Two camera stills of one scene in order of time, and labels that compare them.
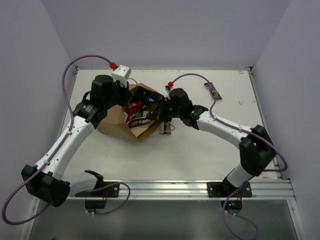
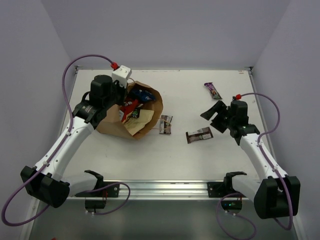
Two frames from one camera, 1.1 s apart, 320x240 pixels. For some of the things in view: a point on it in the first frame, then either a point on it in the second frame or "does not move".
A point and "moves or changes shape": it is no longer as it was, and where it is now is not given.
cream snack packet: x=139 y=130 → x=135 y=124
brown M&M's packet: x=167 y=128 does not move
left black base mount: x=109 y=189 does not move
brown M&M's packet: x=139 y=119 → x=205 y=133
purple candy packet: x=212 y=90 does not move
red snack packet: x=133 y=108 moves or changes shape
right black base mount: x=220 y=189 does not move
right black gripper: x=158 y=112 → x=218 y=107
